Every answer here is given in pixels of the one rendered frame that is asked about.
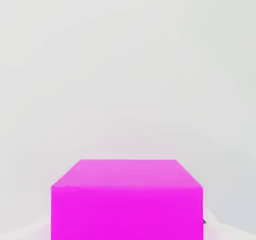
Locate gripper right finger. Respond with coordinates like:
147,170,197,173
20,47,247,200
202,208,256,240

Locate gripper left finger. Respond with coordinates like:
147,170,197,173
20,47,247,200
0,213,52,240

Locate small magenta cube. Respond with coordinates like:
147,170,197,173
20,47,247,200
50,159,204,240

